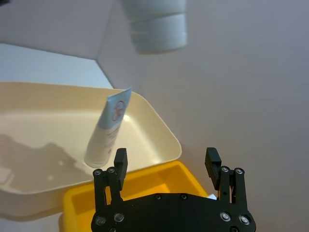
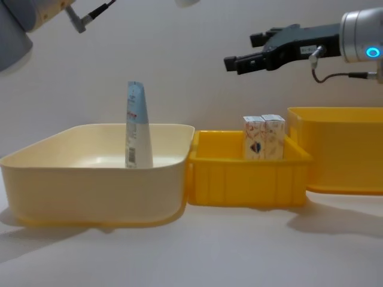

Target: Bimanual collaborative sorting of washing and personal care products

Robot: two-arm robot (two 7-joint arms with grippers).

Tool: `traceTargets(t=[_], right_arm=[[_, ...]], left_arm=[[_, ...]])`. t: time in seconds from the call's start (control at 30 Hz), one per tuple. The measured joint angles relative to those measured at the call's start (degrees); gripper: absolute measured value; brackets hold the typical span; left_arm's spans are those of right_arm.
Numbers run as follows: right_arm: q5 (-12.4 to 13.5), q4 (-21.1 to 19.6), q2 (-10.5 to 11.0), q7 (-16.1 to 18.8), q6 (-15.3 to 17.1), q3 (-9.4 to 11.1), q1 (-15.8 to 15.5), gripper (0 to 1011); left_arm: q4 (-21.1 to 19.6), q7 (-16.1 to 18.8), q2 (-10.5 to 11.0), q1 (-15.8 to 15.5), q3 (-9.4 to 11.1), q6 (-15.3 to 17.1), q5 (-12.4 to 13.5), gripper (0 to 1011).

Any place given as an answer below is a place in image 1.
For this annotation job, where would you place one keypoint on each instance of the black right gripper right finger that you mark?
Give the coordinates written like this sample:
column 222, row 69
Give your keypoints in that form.
column 213, row 166

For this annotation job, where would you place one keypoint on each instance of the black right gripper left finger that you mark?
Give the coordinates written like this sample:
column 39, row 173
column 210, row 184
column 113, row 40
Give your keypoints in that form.
column 120, row 166

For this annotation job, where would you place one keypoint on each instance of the white and blue squeeze tube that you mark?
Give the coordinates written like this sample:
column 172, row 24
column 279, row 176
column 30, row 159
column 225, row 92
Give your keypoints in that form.
column 108, row 130

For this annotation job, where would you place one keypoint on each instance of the yellow plastic bin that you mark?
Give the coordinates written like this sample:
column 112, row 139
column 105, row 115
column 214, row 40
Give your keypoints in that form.
column 79, row 200

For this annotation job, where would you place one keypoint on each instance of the cream shallow plastic tray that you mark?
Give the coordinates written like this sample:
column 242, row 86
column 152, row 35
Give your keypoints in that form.
column 36, row 116

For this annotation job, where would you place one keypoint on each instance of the pale grey round jar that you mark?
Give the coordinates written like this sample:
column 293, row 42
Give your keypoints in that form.
column 159, row 26

